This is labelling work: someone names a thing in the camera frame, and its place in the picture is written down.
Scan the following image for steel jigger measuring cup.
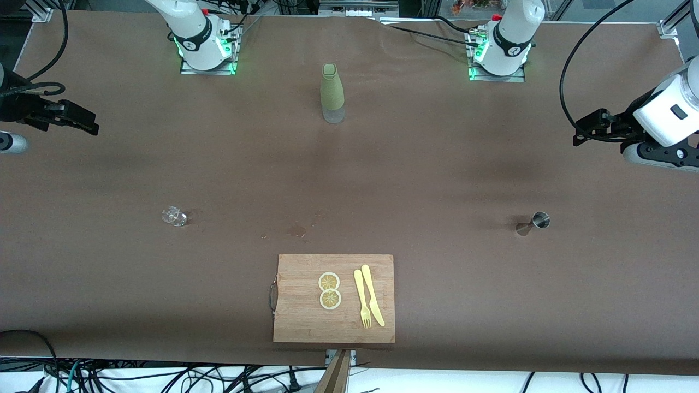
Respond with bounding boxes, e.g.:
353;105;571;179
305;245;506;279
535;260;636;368
516;211;551;237

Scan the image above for clear glass beaker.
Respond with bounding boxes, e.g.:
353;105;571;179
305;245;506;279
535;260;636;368
161;206;188;227

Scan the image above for brown table cover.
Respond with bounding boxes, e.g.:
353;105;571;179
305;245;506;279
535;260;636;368
0;10;699;377

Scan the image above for green sleeved glass bottle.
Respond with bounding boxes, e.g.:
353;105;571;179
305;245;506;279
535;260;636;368
320;63;346;124

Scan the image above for grey metal equipment box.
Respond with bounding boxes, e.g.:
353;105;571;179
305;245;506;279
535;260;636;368
319;0;399;16

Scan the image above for yellow plastic knife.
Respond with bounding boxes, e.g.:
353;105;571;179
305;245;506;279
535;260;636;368
361;264;386;328

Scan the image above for yellow plastic fork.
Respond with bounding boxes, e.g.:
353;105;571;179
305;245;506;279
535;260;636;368
353;269;372;329

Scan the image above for wooden cutting board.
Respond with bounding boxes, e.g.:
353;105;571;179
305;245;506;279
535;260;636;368
269;254;396;344

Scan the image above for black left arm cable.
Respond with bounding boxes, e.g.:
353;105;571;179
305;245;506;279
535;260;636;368
559;0;639;144

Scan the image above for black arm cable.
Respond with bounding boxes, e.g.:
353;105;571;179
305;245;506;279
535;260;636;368
0;0;69;99
559;0;639;144

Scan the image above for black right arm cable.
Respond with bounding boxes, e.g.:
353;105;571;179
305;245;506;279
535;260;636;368
0;0;69;99

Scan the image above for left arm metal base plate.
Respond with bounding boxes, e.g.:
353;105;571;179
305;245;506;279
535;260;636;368
465;30;526;82

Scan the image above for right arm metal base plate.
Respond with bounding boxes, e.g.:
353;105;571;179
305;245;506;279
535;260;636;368
180;25;241;75

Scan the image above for black power cable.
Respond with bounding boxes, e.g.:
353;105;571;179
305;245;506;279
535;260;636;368
382;15;481;49

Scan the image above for thick black cable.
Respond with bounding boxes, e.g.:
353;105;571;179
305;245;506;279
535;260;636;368
0;329;60;383

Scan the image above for teal cable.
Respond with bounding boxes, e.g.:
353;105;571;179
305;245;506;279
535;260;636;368
52;360;82;393

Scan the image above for tangled black floor cables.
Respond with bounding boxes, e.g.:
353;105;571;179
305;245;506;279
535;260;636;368
33;360;383;393

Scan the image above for grey metal bracket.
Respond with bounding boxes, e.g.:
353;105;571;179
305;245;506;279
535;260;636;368
325;349;357;367

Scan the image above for wooden post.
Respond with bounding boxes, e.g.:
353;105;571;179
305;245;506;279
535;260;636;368
316;349;353;393

